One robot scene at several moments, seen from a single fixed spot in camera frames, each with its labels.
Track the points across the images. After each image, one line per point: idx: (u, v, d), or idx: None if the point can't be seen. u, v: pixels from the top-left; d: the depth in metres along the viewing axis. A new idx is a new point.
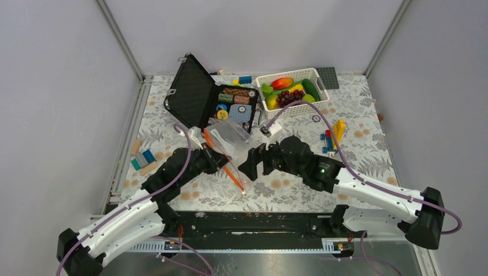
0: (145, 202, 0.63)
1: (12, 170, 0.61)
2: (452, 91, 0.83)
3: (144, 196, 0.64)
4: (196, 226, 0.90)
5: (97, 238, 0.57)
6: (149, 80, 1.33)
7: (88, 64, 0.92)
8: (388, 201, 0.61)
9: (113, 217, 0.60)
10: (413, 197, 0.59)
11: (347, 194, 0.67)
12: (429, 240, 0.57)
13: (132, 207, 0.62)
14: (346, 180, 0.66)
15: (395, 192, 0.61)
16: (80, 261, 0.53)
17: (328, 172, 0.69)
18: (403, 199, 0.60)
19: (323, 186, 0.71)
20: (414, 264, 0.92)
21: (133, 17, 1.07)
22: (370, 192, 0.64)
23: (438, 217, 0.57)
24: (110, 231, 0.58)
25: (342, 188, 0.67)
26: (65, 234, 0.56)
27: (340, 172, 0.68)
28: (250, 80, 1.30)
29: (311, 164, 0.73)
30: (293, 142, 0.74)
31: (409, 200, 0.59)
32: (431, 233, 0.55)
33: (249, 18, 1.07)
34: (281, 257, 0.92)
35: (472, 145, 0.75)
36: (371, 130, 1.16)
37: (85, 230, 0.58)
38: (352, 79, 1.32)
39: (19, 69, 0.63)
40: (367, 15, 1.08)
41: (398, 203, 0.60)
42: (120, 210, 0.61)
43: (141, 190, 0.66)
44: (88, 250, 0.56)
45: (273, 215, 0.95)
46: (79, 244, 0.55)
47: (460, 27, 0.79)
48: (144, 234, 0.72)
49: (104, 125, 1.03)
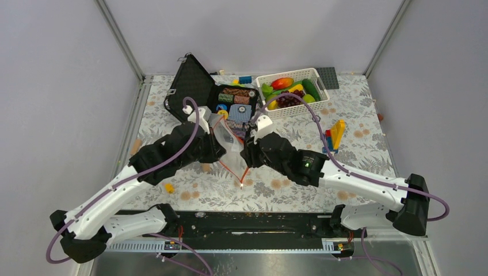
0: (130, 183, 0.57)
1: (12, 170, 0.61)
2: (451, 92, 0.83)
3: (130, 176, 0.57)
4: (196, 226, 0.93)
5: (83, 223, 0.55)
6: (149, 80, 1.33)
7: (87, 64, 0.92)
8: (376, 192, 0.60)
9: (97, 200, 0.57)
10: (398, 184, 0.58)
11: (335, 186, 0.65)
12: (416, 226, 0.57)
13: (117, 189, 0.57)
14: (331, 172, 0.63)
15: (381, 181, 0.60)
16: (65, 246, 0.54)
17: (312, 166, 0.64)
18: (389, 188, 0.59)
19: (309, 179, 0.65)
20: (414, 264, 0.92)
21: (133, 18, 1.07)
22: (357, 183, 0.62)
23: (423, 202, 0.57)
24: (94, 217, 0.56)
25: (328, 181, 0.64)
26: (56, 216, 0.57)
27: (324, 166, 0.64)
28: (250, 80, 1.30)
29: (294, 160, 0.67)
30: (269, 138, 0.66)
31: (394, 189, 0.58)
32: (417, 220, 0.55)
33: (249, 17, 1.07)
34: (281, 257, 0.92)
35: (472, 145, 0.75)
36: (371, 130, 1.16)
37: (71, 214, 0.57)
38: (352, 79, 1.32)
39: (19, 70, 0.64)
40: (367, 16, 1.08)
41: (384, 192, 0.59)
42: (104, 192, 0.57)
43: (130, 167, 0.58)
44: (74, 236, 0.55)
45: (273, 216, 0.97)
46: (65, 229, 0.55)
47: (460, 27, 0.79)
48: (147, 226, 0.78)
49: (104, 124, 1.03)
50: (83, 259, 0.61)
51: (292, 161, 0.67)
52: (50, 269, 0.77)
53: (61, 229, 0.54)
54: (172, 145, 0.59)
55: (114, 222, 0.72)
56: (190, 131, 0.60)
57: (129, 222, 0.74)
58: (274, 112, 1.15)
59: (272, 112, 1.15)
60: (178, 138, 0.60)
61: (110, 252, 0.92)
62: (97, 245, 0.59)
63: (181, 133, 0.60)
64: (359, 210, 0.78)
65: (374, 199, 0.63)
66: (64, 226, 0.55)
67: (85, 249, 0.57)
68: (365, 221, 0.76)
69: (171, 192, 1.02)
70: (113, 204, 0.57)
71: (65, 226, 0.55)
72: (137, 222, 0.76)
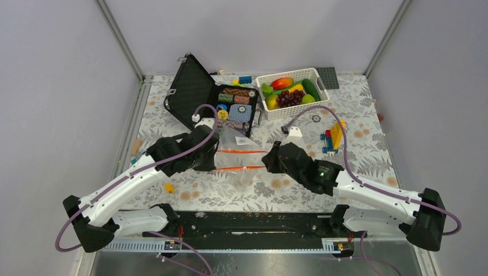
0: (148, 171, 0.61)
1: (12, 170, 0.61)
2: (451, 91, 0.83)
3: (148, 165, 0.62)
4: (196, 226, 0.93)
5: (98, 209, 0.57)
6: (149, 80, 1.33)
7: (88, 64, 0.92)
8: (389, 204, 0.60)
9: (114, 187, 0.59)
10: (411, 198, 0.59)
11: (348, 196, 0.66)
12: (430, 241, 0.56)
13: (135, 176, 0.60)
14: (344, 183, 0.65)
15: (393, 194, 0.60)
16: (79, 231, 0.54)
17: (327, 176, 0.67)
18: (401, 200, 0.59)
19: (323, 189, 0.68)
20: (415, 264, 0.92)
21: (133, 18, 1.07)
22: (369, 195, 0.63)
23: (437, 218, 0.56)
24: (110, 202, 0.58)
25: (341, 191, 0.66)
26: (68, 201, 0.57)
27: (339, 176, 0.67)
28: (250, 80, 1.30)
29: (309, 168, 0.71)
30: (288, 146, 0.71)
31: (407, 202, 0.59)
32: (430, 233, 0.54)
33: (250, 17, 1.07)
34: (281, 257, 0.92)
35: (472, 145, 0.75)
36: (371, 130, 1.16)
37: (84, 199, 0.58)
38: (352, 78, 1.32)
39: (19, 69, 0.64)
40: (366, 15, 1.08)
41: (396, 204, 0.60)
42: (122, 179, 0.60)
43: (147, 157, 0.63)
44: (88, 221, 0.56)
45: (273, 215, 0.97)
46: (79, 214, 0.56)
47: (460, 26, 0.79)
48: (149, 223, 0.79)
49: (104, 124, 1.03)
50: (91, 249, 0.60)
51: (308, 170, 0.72)
52: (50, 269, 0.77)
53: (76, 214, 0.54)
54: (192, 141, 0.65)
55: (120, 214, 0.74)
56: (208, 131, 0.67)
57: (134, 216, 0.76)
58: (274, 112, 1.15)
59: (272, 112, 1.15)
60: (197, 135, 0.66)
61: (111, 252, 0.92)
62: (107, 234, 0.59)
63: (201, 131, 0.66)
64: (367, 214, 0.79)
65: (387, 211, 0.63)
66: (79, 211, 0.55)
67: (95, 236, 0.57)
68: (372, 226, 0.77)
69: (171, 192, 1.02)
70: (130, 191, 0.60)
71: (79, 211, 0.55)
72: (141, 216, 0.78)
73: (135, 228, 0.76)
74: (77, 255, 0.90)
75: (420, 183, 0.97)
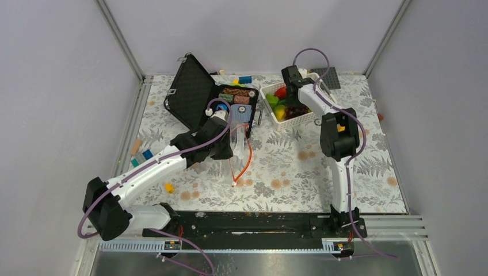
0: (174, 157, 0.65)
1: (12, 172, 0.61)
2: (451, 91, 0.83)
3: (174, 152, 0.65)
4: (196, 226, 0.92)
5: (127, 188, 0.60)
6: (149, 80, 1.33)
7: (88, 64, 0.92)
8: (320, 106, 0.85)
9: (144, 169, 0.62)
10: (334, 105, 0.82)
11: (304, 98, 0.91)
12: (330, 140, 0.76)
13: (162, 161, 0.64)
14: (305, 87, 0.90)
15: (326, 100, 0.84)
16: (109, 208, 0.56)
17: (301, 82, 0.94)
18: (327, 106, 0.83)
19: (294, 93, 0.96)
20: (414, 264, 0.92)
21: (133, 18, 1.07)
22: (313, 98, 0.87)
23: (348, 134, 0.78)
24: (138, 184, 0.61)
25: (302, 92, 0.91)
26: (95, 181, 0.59)
27: (306, 84, 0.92)
28: (250, 80, 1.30)
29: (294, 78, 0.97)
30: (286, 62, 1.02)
31: (330, 107, 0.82)
32: (330, 131, 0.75)
33: (249, 17, 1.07)
34: (281, 257, 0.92)
35: (472, 145, 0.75)
36: (371, 130, 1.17)
37: (114, 180, 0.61)
38: (352, 78, 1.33)
39: (19, 69, 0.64)
40: (367, 14, 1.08)
41: (323, 107, 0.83)
42: (151, 163, 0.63)
43: (171, 146, 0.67)
44: (118, 200, 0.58)
45: (273, 215, 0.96)
46: (109, 193, 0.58)
47: (459, 26, 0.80)
48: (154, 219, 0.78)
49: (104, 124, 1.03)
50: (107, 237, 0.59)
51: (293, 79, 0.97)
52: (50, 270, 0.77)
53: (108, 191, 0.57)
54: (206, 133, 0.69)
55: (131, 206, 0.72)
56: (222, 124, 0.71)
57: (143, 209, 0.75)
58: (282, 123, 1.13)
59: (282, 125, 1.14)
60: (213, 128, 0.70)
61: (111, 252, 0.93)
62: (125, 220, 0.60)
63: (214, 123, 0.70)
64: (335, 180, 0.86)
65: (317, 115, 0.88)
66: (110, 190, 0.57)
67: (117, 219, 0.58)
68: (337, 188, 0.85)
69: (171, 192, 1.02)
70: (156, 175, 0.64)
71: (109, 190, 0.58)
72: (149, 211, 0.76)
73: (143, 222, 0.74)
74: (77, 255, 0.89)
75: (419, 182, 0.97)
